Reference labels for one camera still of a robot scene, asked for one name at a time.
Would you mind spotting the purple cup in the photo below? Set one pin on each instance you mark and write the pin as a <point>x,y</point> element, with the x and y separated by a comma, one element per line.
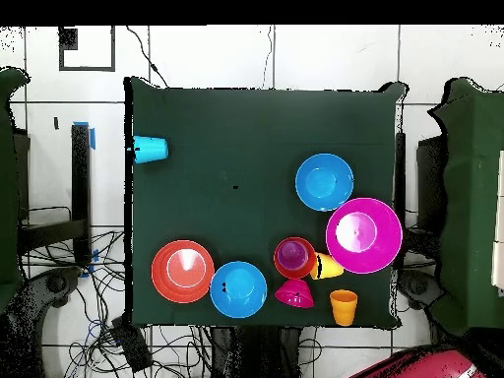
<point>292,255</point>

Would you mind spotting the small orange bowl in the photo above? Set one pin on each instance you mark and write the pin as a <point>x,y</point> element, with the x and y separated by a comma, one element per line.
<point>291,273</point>

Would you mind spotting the blue bowl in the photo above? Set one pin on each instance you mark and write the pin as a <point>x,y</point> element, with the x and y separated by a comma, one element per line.
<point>238,289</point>
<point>324,182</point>

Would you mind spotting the large orange bowl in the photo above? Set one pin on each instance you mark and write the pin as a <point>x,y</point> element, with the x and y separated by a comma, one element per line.
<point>183,271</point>

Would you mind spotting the small crimson bowl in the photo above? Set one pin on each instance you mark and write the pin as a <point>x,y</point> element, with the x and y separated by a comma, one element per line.
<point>294,295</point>

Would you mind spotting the yellow cup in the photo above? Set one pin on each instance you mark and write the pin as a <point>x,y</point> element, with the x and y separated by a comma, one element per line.
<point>330,267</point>

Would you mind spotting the light blue cup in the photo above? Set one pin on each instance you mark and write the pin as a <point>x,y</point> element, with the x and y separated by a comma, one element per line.
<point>151,149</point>

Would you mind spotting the orange cup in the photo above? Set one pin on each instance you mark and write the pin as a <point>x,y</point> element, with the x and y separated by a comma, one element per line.
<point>343,309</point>

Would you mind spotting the large pink bowl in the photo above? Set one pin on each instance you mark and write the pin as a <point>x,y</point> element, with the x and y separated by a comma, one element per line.
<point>382,252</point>

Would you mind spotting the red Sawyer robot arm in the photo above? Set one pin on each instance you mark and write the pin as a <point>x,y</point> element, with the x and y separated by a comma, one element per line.
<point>425,366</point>

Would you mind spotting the dark green table cloth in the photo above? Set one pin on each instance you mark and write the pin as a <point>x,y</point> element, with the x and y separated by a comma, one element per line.
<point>197,177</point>

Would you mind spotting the blue tape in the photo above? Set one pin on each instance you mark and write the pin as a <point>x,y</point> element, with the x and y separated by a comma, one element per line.
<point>92,138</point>

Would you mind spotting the black cabinet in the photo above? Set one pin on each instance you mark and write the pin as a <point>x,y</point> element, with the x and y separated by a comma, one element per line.
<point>431,181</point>

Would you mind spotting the black power adapter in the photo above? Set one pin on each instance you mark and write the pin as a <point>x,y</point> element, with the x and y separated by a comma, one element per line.
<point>132,346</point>

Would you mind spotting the green cloth covered table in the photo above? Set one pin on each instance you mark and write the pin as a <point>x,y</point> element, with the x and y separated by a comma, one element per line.
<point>8,177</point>
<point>472,197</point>

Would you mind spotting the white panel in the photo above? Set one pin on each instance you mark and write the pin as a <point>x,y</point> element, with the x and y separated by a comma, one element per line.
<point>500,267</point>

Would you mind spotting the black stand post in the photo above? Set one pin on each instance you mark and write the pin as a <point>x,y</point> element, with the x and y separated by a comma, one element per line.
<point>400,165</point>

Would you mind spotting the black stand frame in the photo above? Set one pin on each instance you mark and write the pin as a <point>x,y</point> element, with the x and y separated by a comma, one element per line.
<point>80,197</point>

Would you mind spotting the black pedestal leg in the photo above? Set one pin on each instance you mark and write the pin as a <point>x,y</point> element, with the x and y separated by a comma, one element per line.
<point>51,285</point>
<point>419,289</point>

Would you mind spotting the black square frame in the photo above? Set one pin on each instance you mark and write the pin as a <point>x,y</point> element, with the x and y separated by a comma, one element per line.
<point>86,69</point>

